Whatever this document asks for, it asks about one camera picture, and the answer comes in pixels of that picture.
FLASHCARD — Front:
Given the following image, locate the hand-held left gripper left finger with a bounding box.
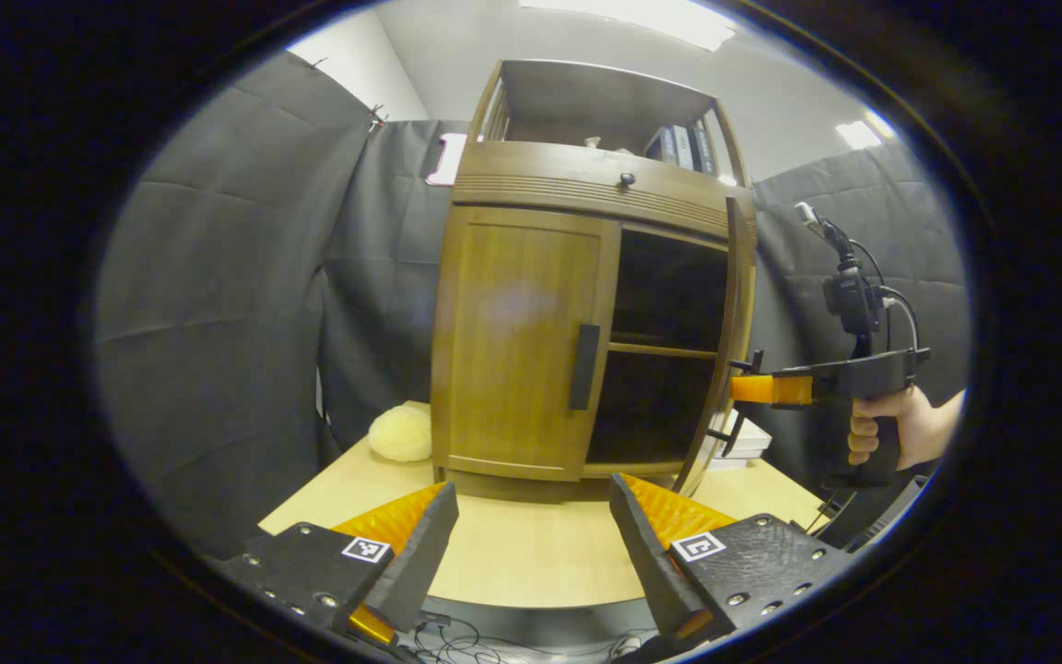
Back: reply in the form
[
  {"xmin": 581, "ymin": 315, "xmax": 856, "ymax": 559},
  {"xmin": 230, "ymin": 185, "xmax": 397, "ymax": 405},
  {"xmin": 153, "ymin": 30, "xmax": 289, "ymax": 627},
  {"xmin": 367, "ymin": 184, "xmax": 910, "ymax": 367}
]
[{"xmin": 218, "ymin": 481, "xmax": 460, "ymax": 646}]

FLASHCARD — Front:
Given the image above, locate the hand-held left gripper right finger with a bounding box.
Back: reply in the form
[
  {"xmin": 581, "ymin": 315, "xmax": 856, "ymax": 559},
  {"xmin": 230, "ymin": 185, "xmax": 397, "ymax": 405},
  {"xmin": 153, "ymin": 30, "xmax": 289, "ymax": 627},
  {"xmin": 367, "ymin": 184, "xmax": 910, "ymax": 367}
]
[{"xmin": 609, "ymin": 473, "xmax": 855, "ymax": 658}]

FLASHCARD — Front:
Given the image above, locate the wooden shoe cabinet door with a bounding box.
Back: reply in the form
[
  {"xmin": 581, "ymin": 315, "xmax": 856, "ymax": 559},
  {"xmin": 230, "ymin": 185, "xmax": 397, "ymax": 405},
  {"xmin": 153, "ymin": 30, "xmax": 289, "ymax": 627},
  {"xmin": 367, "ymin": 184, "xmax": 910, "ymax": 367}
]
[
  {"xmin": 674, "ymin": 196, "xmax": 760, "ymax": 499},
  {"xmin": 431, "ymin": 205, "xmax": 622, "ymax": 482}
]

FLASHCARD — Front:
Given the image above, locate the wooden double-door shoe cabinet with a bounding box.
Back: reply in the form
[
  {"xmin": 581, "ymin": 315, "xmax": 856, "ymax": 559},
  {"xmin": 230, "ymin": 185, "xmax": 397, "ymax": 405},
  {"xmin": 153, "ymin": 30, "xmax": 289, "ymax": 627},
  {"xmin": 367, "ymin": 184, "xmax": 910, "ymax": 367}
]
[{"xmin": 430, "ymin": 60, "xmax": 761, "ymax": 504}]

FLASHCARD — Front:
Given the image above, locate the wooden cabinet drawer black knob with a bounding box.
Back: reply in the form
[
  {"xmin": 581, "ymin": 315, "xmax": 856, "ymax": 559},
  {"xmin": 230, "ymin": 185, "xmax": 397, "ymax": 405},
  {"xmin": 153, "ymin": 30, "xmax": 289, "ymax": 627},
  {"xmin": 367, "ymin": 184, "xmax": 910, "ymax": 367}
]
[{"xmin": 453, "ymin": 140, "xmax": 733, "ymax": 241}]

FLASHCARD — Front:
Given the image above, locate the white paper stack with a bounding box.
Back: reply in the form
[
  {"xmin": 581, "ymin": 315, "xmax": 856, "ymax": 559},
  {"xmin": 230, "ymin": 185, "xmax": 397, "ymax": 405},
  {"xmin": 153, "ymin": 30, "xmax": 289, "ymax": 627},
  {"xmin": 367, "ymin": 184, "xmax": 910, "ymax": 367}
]
[{"xmin": 711, "ymin": 410, "xmax": 772, "ymax": 471}]

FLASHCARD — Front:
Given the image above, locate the cream fluffy plush ball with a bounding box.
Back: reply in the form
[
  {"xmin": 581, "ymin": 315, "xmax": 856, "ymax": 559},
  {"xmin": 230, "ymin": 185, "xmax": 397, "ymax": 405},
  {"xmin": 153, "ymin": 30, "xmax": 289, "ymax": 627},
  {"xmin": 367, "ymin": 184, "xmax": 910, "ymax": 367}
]
[{"xmin": 368, "ymin": 404, "xmax": 433, "ymax": 463}]

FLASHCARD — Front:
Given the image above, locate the dark slanted bar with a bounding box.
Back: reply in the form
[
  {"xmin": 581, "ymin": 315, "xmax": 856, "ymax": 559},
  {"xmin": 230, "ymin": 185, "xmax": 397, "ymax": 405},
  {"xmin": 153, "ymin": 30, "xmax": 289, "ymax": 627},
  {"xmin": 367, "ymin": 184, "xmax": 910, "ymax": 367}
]
[{"xmin": 812, "ymin": 475, "xmax": 928, "ymax": 554}]

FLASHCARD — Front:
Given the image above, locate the small ceiling light panel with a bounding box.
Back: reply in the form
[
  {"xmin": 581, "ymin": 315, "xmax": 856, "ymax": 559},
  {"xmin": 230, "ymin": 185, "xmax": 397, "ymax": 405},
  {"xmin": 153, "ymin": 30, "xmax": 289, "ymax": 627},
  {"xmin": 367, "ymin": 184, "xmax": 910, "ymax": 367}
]
[{"xmin": 835, "ymin": 111, "xmax": 896, "ymax": 150}]

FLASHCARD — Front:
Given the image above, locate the large ceiling light panel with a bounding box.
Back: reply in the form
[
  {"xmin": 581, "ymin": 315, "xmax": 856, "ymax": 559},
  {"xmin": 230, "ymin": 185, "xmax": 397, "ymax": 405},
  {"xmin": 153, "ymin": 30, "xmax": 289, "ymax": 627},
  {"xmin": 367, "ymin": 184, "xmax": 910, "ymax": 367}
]
[{"xmin": 519, "ymin": 0, "xmax": 737, "ymax": 52}]

